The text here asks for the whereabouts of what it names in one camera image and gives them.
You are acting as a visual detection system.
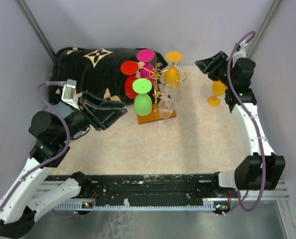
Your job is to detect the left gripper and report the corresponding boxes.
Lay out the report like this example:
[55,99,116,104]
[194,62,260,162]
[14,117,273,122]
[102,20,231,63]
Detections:
[57,89,128,141]

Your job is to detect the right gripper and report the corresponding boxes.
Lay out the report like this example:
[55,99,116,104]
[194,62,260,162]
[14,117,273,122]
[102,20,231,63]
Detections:
[195,51,235,88]

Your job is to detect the orange wine glass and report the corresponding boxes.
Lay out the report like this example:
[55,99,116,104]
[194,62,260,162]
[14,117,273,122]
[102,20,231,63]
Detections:
[207,81,227,107]
[164,51,183,89]

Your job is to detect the green plastic wine glass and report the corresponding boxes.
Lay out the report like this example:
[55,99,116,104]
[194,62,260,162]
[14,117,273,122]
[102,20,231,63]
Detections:
[132,78,152,116]

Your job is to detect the red plastic wine glass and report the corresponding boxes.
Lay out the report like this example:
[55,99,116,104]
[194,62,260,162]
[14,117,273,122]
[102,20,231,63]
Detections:
[120,61,139,100]

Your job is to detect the clear wine glass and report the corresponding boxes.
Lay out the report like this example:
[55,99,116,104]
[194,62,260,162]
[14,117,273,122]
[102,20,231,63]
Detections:
[158,84,174,119]

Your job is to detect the pink plastic wine glass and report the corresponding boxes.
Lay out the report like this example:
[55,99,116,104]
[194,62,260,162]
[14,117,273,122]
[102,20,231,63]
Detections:
[137,49,155,82]

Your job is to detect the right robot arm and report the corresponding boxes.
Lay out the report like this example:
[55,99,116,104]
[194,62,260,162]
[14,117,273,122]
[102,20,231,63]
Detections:
[195,51,286,197]

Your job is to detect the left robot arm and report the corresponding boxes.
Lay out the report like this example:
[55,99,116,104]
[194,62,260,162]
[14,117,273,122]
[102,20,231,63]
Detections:
[0,91,127,239]

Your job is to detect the grey cloth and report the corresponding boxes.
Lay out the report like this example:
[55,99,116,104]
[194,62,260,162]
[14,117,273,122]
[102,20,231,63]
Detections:
[44,103,89,140]

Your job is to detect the black floral pillow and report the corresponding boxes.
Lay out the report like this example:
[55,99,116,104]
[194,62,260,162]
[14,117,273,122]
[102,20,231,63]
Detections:
[47,47,169,105]

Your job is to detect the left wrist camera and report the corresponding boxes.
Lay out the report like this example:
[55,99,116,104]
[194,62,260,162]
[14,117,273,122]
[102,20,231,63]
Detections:
[61,79,79,109]

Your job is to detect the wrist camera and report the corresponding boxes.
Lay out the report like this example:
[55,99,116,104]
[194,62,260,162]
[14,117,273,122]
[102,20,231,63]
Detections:
[232,40,247,63]
[61,79,79,109]

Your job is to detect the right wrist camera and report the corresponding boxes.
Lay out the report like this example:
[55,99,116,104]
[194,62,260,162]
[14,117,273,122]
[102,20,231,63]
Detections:
[232,40,247,63]

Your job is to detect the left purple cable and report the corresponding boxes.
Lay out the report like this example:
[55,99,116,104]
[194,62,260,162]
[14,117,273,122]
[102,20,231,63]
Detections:
[0,81,89,230]

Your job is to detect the gold wire glass rack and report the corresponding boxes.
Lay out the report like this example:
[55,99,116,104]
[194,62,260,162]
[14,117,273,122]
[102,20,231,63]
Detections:
[137,51,187,124]

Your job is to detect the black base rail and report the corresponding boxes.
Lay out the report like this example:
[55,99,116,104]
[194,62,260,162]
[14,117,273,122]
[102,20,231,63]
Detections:
[60,173,240,215]

